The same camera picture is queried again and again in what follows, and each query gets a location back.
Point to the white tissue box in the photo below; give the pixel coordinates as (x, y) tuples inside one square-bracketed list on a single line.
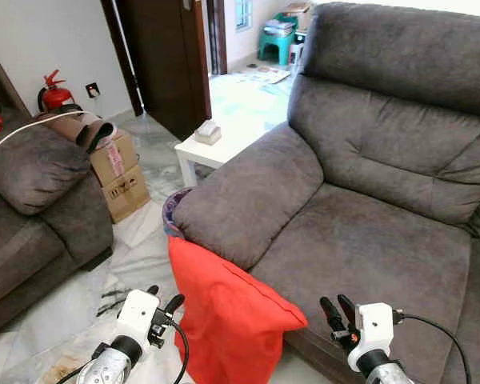
[(208, 133)]

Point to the red fire extinguisher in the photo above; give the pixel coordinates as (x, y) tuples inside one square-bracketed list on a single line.
[(56, 96)]

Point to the window with grille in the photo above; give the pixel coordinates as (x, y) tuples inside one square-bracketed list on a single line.
[(243, 14)]

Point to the cardboard box with black symbols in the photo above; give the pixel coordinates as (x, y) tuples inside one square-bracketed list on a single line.
[(128, 196)]

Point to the dark brown wooden door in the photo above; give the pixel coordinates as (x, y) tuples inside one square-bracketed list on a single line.
[(164, 64)]

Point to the red pillow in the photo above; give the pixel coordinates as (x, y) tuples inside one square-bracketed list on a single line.
[(224, 320)]

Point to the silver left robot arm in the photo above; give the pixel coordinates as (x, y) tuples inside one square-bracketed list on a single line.
[(104, 370)]

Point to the grey fabric sofa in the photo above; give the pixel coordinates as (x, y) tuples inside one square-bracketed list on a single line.
[(368, 240), (32, 184)]

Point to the newspaper sheet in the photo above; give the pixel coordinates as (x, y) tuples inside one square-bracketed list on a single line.
[(260, 74)]

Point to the green plastic stool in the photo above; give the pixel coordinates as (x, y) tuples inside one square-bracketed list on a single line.
[(276, 44)]

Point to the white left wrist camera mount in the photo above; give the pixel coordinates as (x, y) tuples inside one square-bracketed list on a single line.
[(136, 316)]

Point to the black wall socket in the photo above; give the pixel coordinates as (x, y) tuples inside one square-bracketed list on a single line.
[(93, 90)]

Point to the purple basket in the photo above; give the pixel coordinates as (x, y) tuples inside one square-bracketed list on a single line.
[(170, 212)]

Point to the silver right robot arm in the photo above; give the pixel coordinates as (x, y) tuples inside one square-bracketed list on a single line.
[(384, 372)]

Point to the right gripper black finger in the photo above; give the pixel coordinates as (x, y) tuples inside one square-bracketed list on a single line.
[(347, 310), (330, 312)]

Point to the cardboard box with pink tape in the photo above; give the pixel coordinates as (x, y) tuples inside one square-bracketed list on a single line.
[(112, 164)]

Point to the white side table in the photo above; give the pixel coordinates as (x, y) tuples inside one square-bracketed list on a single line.
[(220, 152)]

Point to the brown rolled mat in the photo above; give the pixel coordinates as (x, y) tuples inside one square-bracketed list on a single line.
[(76, 128)]

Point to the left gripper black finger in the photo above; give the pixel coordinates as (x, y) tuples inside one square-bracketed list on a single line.
[(174, 304), (153, 290)]

